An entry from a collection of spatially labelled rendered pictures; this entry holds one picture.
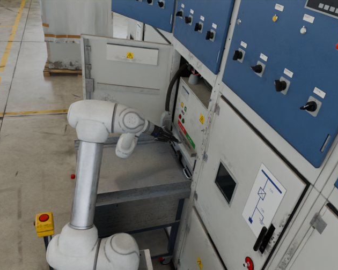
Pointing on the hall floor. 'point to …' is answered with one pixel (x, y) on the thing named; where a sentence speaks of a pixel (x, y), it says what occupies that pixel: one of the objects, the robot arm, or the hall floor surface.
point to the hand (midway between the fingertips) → (174, 139)
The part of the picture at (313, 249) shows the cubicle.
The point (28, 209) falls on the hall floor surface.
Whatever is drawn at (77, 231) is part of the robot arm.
